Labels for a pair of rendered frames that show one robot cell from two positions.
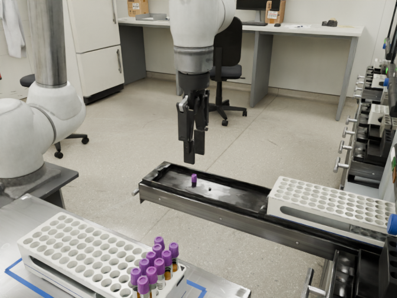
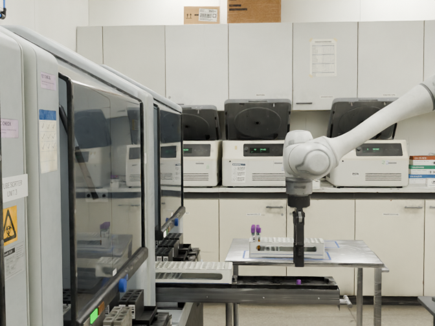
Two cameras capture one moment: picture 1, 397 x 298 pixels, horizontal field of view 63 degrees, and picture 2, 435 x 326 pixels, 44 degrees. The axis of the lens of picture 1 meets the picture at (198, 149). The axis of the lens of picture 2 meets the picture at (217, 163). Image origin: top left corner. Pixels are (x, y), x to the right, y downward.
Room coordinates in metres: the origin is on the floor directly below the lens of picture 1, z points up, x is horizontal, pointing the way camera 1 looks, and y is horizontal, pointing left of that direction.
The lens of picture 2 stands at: (2.29, -0.94, 1.31)
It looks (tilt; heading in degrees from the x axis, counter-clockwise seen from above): 3 degrees down; 157
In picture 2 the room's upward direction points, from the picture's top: straight up
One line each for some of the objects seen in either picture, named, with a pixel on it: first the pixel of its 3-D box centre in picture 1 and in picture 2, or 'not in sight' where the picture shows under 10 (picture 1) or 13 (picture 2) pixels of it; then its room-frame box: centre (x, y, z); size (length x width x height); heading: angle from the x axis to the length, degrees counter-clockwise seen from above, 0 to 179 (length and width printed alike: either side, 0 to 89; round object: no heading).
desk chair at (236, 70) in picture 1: (221, 68); not in sight; (3.36, -0.24, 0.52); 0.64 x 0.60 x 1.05; 173
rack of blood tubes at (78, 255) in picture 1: (100, 266); (285, 247); (0.40, 0.17, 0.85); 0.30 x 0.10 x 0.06; 61
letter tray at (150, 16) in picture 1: (151, 16); not in sight; (4.43, 0.60, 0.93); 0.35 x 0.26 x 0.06; 157
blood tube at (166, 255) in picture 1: (167, 278); not in sight; (0.35, 0.05, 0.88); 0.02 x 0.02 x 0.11
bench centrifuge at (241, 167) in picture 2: not in sight; (257, 142); (-1.63, 1.10, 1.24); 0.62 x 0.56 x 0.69; 154
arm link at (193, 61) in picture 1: (193, 58); (298, 186); (0.75, 0.01, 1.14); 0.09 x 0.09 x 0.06
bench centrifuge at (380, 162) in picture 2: not in sight; (364, 141); (-1.24, 1.86, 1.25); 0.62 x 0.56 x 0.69; 153
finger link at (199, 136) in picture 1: (199, 142); (299, 256); (0.78, 0.00, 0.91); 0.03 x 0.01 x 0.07; 63
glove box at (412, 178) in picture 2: not in sight; (420, 178); (-1.16, 2.37, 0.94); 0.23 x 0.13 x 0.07; 68
